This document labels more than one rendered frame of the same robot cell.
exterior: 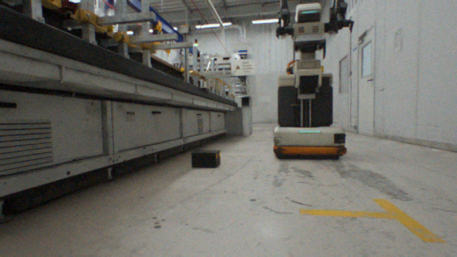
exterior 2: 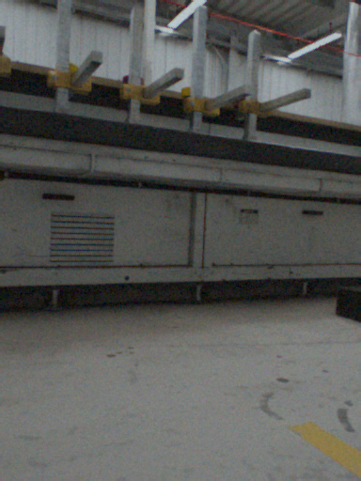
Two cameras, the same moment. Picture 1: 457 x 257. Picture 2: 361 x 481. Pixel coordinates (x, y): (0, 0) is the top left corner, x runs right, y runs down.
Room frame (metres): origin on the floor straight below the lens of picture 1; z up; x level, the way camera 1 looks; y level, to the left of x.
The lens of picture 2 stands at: (0.30, -0.78, 0.38)
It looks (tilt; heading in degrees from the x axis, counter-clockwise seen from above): 3 degrees down; 54
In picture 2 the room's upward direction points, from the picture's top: 3 degrees clockwise
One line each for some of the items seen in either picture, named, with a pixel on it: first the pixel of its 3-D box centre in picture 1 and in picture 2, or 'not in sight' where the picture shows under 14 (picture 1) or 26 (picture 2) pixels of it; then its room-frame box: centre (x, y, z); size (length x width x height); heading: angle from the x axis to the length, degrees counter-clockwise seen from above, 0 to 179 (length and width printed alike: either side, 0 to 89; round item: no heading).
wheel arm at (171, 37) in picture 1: (138, 40); (214, 104); (1.35, 0.49, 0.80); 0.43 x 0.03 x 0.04; 80
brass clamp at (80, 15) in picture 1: (91, 20); (139, 94); (1.10, 0.60, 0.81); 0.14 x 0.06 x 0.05; 170
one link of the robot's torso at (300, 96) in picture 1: (313, 84); not in sight; (2.31, -0.78, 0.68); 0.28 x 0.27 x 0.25; 80
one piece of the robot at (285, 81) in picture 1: (304, 96); not in sight; (2.58, -0.77, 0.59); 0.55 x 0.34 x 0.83; 80
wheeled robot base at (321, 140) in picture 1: (305, 139); not in sight; (2.49, -0.75, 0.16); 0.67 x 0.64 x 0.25; 170
